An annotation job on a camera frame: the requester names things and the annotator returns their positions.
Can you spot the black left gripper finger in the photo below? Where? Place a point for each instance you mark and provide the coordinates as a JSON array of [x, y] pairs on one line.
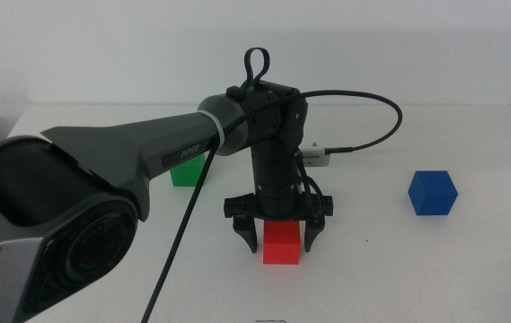
[[245, 231], [314, 231]]

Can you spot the red cube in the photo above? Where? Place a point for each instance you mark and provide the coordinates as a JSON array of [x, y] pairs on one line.
[[282, 244]]

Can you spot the green cube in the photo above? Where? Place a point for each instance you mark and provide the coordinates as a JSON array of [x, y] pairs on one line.
[[185, 175]]

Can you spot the blue cube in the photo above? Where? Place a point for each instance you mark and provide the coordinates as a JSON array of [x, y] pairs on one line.
[[433, 194]]

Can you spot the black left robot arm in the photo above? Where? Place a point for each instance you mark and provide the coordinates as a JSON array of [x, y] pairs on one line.
[[102, 148]]

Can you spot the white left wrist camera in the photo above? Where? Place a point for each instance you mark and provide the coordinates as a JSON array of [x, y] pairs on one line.
[[315, 158]]

